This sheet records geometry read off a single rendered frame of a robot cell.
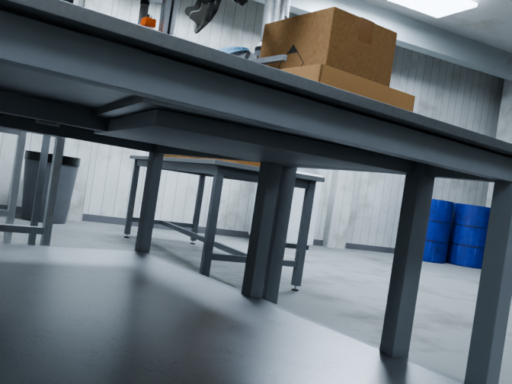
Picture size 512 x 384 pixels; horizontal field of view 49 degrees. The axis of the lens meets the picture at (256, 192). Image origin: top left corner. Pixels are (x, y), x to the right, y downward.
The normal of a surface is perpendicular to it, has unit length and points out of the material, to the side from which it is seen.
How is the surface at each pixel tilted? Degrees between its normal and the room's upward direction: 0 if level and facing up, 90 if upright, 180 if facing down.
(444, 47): 90
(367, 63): 90
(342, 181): 90
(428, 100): 90
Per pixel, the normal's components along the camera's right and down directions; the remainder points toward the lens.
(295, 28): -0.80, -0.11
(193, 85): 0.59, 0.09
